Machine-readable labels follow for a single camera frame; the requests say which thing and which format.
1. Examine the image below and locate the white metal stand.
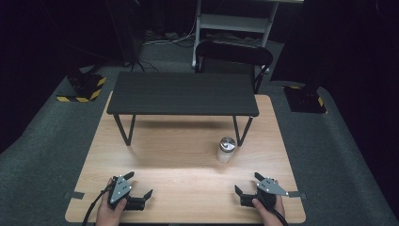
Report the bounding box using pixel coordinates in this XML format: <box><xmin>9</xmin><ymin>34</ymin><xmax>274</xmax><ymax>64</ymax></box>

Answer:
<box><xmin>191</xmin><ymin>0</ymin><xmax>305</xmax><ymax>75</ymax></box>

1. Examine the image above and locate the black shelf riser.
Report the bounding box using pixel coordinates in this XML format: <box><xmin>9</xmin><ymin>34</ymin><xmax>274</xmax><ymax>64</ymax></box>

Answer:
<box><xmin>105</xmin><ymin>72</ymin><xmax>261</xmax><ymax>148</ymax></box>

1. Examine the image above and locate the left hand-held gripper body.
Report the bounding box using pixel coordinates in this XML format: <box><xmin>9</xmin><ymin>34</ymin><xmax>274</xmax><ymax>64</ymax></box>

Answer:
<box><xmin>107</xmin><ymin>175</ymin><xmax>147</xmax><ymax>212</ymax></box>

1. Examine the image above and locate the black folding chair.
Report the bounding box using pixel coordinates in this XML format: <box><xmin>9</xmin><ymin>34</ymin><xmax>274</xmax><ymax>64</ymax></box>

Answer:
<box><xmin>194</xmin><ymin>40</ymin><xmax>274</xmax><ymax>95</ymax></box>

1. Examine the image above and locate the glass shaker with silver lid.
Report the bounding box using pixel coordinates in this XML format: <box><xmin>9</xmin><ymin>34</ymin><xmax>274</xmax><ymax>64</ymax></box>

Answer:
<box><xmin>216</xmin><ymin>136</ymin><xmax>237</xmax><ymax>165</ymax></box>

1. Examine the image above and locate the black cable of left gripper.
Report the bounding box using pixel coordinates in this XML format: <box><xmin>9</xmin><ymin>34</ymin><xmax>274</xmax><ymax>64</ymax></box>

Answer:
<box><xmin>81</xmin><ymin>184</ymin><xmax>117</xmax><ymax>226</ymax></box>

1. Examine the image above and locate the black floor cable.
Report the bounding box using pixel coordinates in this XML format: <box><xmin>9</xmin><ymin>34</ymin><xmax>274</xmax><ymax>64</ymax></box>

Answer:
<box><xmin>127</xmin><ymin>58</ymin><xmax>160</xmax><ymax>73</ymax></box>

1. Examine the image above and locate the person's left hand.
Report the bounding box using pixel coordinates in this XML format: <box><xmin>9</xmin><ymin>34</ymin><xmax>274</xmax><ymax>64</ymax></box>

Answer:
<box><xmin>95</xmin><ymin>178</ymin><xmax>128</xmax><ymax>226</ymax></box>

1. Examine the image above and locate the person's right hand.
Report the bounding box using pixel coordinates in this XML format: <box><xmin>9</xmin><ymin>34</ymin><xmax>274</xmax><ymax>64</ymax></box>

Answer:
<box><xmin>251</xmin><ymin>179</ymin><xmax>286</xmax><ymax>226</ymax></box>

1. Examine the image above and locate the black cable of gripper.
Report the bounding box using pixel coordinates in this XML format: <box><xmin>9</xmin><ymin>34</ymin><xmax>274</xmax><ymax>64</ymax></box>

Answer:
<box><xmin>81</xmin><ymin>184</ymin><xmax>117</xmax><ymax>226</ymax></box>
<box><xmin>266</xmin><ymin>204</ymin><xmax>290</xmax><ymax>226</ymax></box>

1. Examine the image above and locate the grey tape strip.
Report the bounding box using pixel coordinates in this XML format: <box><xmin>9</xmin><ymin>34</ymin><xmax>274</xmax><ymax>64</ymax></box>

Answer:
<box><xmin>63</xmin><ymin>190</ymin><xmax>86</xmax><ymax>201</ymax></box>
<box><xmin>287</xmin><ymin>190</ymin><xmax>308</xmax><ymax>200</ymax></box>

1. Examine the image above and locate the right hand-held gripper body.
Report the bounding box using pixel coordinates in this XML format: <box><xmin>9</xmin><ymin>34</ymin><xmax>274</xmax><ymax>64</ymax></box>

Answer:
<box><xmin>239</xmin><ymin>176</ymin><xmax>289</xmax><ymax>209</ymax></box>

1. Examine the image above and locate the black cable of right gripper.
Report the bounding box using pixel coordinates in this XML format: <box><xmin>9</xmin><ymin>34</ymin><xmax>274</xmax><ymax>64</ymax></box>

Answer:
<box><xmin>266</xmin><ymin>204</ymin><xmax>290</xmax><ymax>226</ymax></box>

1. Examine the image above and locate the stand base with striped tape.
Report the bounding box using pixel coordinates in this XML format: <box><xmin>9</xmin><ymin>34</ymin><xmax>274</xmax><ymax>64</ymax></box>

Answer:
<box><xmin>56</xmin><ymin>73</ymin><xmax>107</xmax><ymax>104</ymax></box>
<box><xmin>282</xmin><ymin>84</ymin><xmax>327</xmax><ymax>114</ymax></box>

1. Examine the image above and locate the white floor cable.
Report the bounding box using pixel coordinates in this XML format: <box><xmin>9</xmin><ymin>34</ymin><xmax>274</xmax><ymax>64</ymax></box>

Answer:
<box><xmin>142</xmin><ymin>17</ymin><xmax>198</xmax><ymax>47</ymax></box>

